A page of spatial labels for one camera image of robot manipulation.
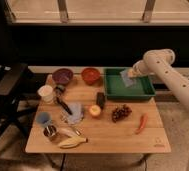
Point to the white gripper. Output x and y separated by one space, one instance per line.
139 69

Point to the blue sponge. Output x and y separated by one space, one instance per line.
126 79

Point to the green plastic tray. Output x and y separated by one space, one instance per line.
115 88

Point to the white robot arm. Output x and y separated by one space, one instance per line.
160 62

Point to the dark red grapes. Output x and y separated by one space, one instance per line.
120 113

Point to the red bowl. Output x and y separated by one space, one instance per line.
90 75

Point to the red chili pepper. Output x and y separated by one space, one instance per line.
143 121

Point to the light blue cloth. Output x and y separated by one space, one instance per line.
77 113

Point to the purple bowl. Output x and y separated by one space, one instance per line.
62 76

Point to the wooden folding table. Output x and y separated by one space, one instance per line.
105 136

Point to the white cup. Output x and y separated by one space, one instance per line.
46 93

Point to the yellow banana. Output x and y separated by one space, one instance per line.
72 142

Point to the blue cup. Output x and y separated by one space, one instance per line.
43 119

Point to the metal can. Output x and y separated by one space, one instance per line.
50 132

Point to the black chair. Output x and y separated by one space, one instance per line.
11 81

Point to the black handled brush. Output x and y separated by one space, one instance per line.
59 90

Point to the white handled knife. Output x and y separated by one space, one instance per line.
69 133

